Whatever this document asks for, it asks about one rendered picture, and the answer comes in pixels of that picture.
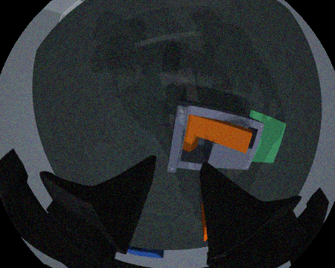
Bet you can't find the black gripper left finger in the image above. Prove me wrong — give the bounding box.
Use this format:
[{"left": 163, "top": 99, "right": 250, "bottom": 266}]
[{"left": 39, "top": 155, "right": 156, "bottom": 254}]

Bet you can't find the orange l-shaped part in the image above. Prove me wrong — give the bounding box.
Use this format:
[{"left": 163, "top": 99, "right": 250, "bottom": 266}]
[{"left": 183, "top": 114, "right": 252, "bottom": 153}]

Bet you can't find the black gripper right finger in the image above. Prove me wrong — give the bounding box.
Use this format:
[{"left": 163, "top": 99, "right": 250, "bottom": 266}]
[{"left": 200, "top": 162, "right": 302, "bottom": 260}]

